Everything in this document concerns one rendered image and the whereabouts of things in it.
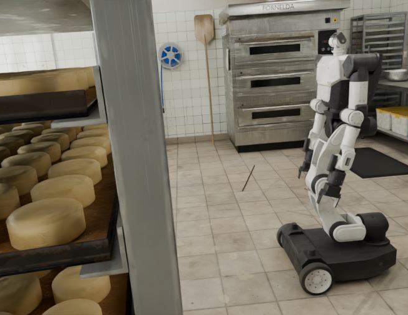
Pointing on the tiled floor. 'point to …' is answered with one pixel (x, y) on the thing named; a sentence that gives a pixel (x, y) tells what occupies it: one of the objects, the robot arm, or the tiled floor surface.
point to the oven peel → (202, 20)
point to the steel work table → (407, 86)
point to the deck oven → (274, 69)
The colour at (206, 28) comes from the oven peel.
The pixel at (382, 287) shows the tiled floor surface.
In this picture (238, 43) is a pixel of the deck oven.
